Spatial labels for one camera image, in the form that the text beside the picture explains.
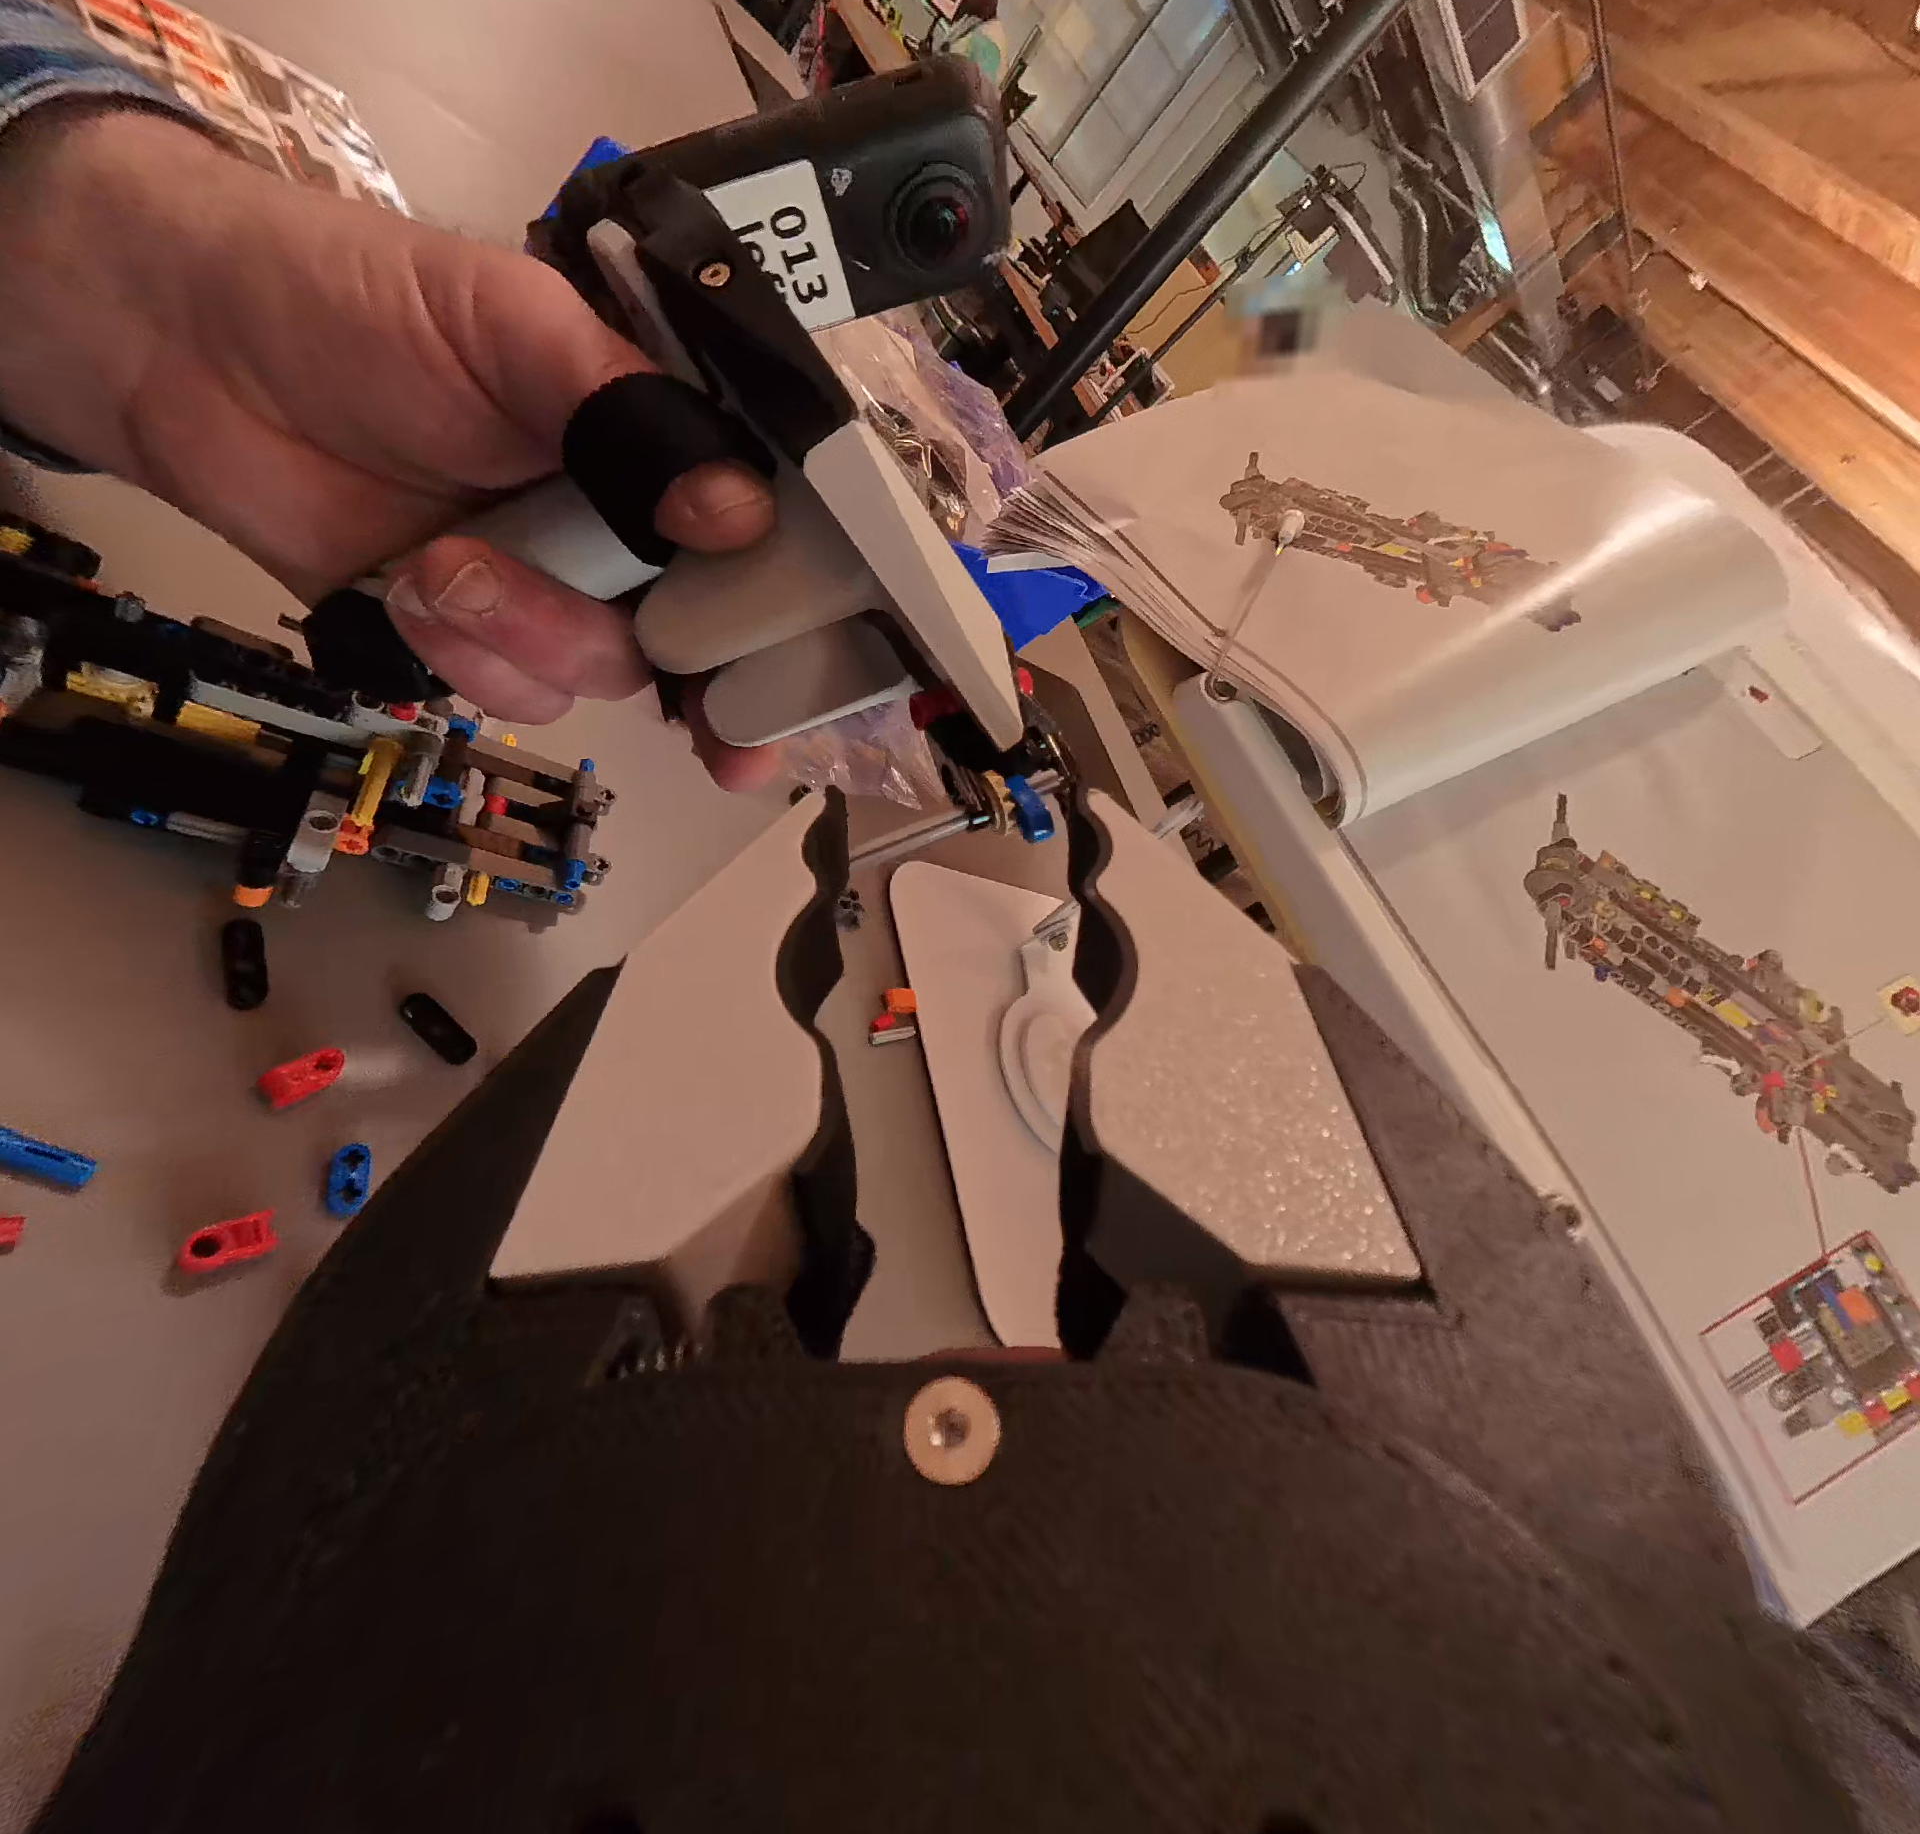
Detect lego sticker sheet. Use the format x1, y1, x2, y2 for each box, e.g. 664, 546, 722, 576
31, 0, 408, 213

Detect small lego gear subassembly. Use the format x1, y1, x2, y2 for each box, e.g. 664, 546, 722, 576
848, 688, 1068, 854

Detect person's left forearm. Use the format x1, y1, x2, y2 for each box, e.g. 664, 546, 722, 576
0, 0, 92, 127

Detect black pole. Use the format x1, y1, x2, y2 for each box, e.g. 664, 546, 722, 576
1011, 0, 1491, 431

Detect clear bags of lego parts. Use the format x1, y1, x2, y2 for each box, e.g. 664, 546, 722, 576
826, 321, 1035, 546

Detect empty clear plastic bag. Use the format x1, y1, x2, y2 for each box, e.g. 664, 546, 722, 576
790, 689, 948, 812

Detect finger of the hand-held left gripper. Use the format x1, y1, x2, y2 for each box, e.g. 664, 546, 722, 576
805, 426, 1031, 760

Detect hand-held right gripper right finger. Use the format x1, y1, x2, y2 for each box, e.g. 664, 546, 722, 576
1051, 791, 1431, 1360

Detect long lego chassis assembly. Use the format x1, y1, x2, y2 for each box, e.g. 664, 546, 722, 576
0, 518, 611, 929

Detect person's left hand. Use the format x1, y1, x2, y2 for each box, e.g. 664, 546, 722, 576
0, 110, 790, 794

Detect white book stand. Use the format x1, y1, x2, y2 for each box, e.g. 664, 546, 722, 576
888, 665, 1584, 1352

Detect open lego instruction booklet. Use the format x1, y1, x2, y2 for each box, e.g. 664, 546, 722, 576
979, 364, 1920, 1625

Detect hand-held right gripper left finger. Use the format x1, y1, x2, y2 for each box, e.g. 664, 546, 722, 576
487, 791, 876, 1360

